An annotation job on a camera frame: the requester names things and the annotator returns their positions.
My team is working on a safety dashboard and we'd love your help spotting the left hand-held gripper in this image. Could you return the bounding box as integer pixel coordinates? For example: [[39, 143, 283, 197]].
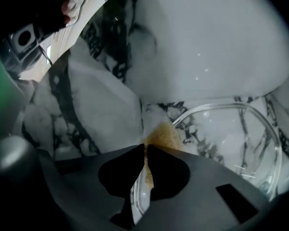
[[0, 24, 66, 79]]

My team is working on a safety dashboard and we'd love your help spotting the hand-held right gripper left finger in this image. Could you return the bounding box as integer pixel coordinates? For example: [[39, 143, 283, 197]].
[[39, 143, 145, 231]]

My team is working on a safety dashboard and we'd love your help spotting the white marble sink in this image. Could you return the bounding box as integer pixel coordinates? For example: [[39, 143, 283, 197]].
[[19, 0, 289, 202]]

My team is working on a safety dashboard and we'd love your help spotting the person's left hand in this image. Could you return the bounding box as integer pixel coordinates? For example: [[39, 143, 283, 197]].
[[61, 0, 79, 25]]

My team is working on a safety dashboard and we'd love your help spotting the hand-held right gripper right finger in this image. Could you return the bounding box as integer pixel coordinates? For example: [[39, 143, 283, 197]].
[[134, 144, 271, 231]]

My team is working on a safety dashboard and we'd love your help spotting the beige loofah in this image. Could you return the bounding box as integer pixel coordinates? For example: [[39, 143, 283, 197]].
[[142, 122, 184, 189]]

